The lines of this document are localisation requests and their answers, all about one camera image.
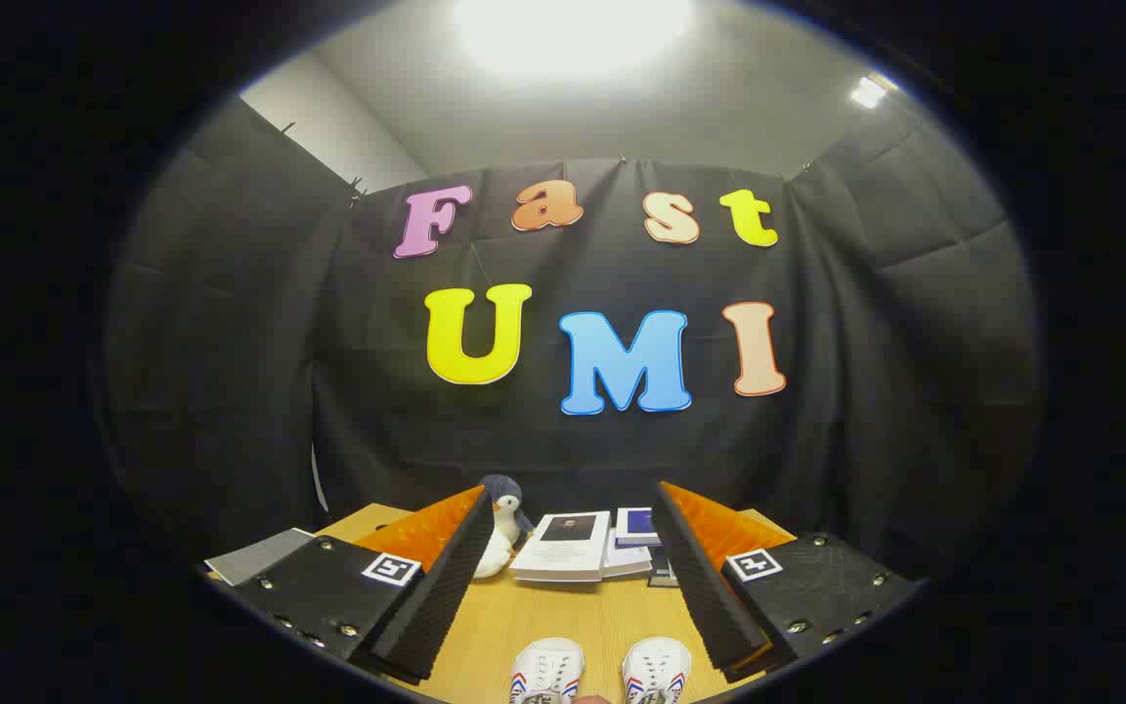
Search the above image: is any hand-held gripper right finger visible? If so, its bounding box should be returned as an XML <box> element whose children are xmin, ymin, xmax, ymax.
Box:
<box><xmin>650</xmin><ymin>479</ymin><xmax>923</xmax><ymax>683</ymax></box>

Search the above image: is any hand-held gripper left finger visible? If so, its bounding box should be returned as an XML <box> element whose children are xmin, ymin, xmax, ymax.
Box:
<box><xmin>229</xmin><ymin>484</ymin><xmax>497</xmax><ymax>683</ymax></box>

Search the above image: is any white canvas shoe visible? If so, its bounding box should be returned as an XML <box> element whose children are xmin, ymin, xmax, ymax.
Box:
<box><xmin>622</xmin><ymin>638</ymin><xmax>692</xmax><ymax>704</ymax></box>
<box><xmin>509</xmin><ymin>638</ymin><xmax>585</xmax><ymax>704</ymax></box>

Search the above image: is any grey fabric storage box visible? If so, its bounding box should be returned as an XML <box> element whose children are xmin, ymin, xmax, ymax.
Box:
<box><xmin>205</xmin><ymin>528</ymin><xmax>316</xmax><ymax>587</ymax></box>

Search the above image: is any white round plush toy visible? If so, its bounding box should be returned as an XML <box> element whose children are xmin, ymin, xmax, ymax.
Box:
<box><xmin>472</xmin><ymin>533</ymin><xmax>517</xmax><ymax>580</ymax></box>

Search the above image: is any book with blue picture cover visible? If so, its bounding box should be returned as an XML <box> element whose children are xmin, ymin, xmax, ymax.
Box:
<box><xmin>614</xmin><ymin>506</ymin><xmax>663</xmax><ymax>549</ymax></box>

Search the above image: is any grey penguin plush toy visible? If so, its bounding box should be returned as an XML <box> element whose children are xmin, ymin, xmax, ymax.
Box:
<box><xmin>478</xmin><ymin>474</ymin><xmax>536</xmax><ymax>549</ymax></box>

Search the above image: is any black backdrop cloth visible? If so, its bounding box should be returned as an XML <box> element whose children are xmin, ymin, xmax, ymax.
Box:
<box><xmin>99</xmin><ymin>93</ymin><xmax>1043</xmax><ymax>588</ymax></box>

